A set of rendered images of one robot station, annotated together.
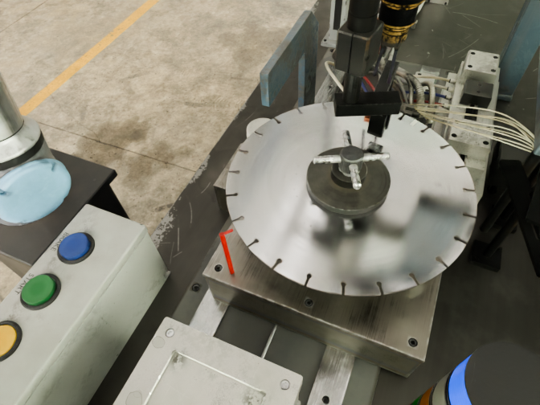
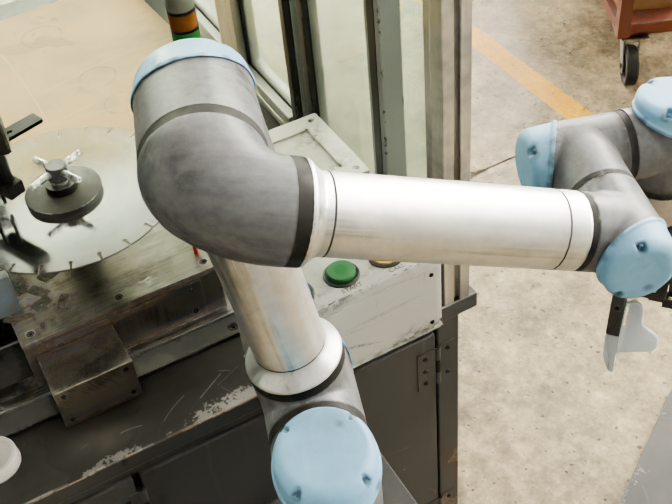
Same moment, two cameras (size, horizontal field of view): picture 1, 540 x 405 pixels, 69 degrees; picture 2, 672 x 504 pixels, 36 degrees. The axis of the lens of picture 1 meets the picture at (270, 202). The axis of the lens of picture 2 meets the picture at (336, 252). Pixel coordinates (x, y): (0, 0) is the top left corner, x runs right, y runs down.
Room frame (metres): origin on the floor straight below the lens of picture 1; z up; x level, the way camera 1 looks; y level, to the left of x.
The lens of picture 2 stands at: (1.03, 0.93, 1.88)
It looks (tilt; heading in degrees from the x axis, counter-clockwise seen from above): 43 degrees down; 219
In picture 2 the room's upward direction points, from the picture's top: 6 degrees counter-clockwise
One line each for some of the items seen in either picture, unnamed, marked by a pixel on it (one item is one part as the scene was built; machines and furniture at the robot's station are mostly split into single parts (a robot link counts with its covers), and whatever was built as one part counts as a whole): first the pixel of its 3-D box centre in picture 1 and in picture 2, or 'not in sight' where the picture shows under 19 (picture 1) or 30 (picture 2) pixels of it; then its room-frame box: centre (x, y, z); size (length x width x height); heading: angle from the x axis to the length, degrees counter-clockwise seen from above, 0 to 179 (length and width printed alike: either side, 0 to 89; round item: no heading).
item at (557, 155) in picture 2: not in sight; (579, 165); (0.23, 0.63, 1.21); 0.11 x 0.11 x 0.08; 45
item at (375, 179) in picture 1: (348, 174); (62, 187); (0.34, -0.11, 0.96); 0.11 x 0.11 x 0.03
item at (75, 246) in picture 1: (76, 248); not in sight; (0.30, 0.27, 0.90); 0.04 x 0.04 x 0.02
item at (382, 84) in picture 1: (382, 96); not in sight; (0.51, -0.20, 0.95); 0.10 x 0.03 x 0.07; 153
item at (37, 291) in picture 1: (41, 292); (341, 274); (0.24, 0.31, 0.90); 0.04 x 0.04 x 0.02
